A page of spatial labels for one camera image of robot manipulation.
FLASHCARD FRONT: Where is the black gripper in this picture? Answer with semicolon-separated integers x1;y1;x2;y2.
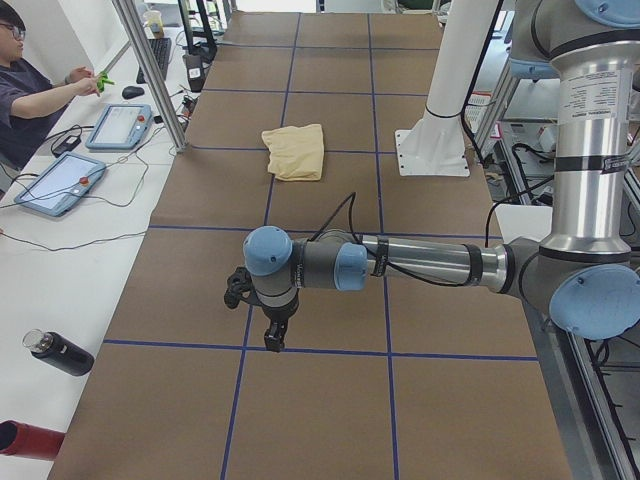
224;267;299;353

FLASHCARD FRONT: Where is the beige long sleeve printed shirt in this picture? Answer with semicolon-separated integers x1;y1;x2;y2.
261;124;324;182

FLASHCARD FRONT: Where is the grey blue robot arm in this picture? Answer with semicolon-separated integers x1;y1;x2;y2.
224;1;639;352

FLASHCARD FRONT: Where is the black water bottle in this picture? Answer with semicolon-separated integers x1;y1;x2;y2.
22;329;94;377

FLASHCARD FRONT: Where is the teach pendant lower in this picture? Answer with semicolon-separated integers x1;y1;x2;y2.
14;152;107;217

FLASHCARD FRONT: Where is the teach pendant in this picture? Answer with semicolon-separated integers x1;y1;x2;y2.
85;104;153;151
14;152;107;217

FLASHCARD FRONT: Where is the teach pendant upper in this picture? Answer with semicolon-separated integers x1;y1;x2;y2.
85;104;153;151

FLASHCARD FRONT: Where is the red cylinder bottle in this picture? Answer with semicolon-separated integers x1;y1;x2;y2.
1;420;65;461

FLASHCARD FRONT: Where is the white chair seat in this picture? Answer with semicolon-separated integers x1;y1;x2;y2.
494;204;552;245

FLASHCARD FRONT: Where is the black power adapter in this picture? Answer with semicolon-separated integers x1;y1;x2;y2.
51;135;81;157

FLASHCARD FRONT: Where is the black computer mouse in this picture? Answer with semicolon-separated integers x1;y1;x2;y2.
121;86;145;100

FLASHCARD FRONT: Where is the green plastic clamp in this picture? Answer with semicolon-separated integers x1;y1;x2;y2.
96;71;115;93

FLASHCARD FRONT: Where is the black keyboard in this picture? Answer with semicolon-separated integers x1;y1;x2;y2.
147;37;172;80

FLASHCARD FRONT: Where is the seated person dark shirt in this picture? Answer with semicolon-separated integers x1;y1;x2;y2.
1;1;99;171

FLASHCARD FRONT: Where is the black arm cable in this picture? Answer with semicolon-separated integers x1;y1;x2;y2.
310;191;556;287

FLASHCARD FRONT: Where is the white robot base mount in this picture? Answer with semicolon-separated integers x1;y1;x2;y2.
395;0;502;177

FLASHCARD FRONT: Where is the aluminium frame rack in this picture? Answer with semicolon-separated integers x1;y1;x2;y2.
472;69;639;479

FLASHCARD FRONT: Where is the aluminium frame post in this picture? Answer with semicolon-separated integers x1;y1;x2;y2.
111;0;187;153

